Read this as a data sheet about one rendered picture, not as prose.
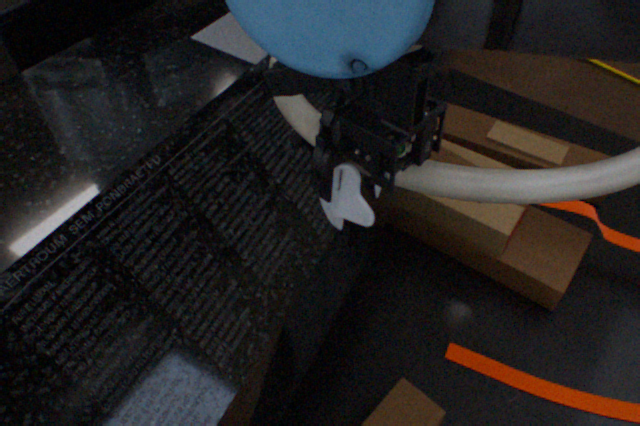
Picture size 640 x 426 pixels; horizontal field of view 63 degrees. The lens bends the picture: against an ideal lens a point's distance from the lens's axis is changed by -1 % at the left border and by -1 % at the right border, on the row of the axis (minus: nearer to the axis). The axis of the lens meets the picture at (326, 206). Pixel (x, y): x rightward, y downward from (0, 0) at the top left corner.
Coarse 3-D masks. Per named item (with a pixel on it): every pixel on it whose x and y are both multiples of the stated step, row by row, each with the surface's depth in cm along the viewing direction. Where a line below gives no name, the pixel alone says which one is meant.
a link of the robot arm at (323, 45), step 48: (240, 0) 21; (288, 0) 20; (336, 0) 20; (384, 0) 19; (432, 0) 19; (480, 0) 20; (288, 48) 22; (336, 48) 21; (384, 48) 21; (480, 48) 22
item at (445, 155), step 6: (432, 150) 154; (444, 150) 154; (432, 156) 153; (438, 156) 153; (444, 156) 153; (450, 156) 153; (456, 156) 153; (444, 162) 151; (450, 162) 151; (456, 162) 151; (462, 162) 151; (468, 162) 151
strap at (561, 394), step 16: (560, 208) 140; (576, 208) 140; (592, 208) 142; (624, 240) 145; (448, 352) 134; (464, 352) 134; (480, 368) 131; (496, 368) 132; (512, 368) 131; (512, 384) 129; (528, 384) 129; (544, 384) 129; (560, 400) 126; (576, 400) 126; (592, 400) 126; (608, 400) 126; (608, 416) 124; (624, 416) 124
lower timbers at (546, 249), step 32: (448, 128) 180; (480, 128) 180; (512, 160) 172; (576, 160) 170; (416, 224) 155; (544, 224) 150; (480, 256) 146; (512, 256) 143; (544, 256) 143; (576, 256) 143; (512, 288) 146; (544, 288) 139
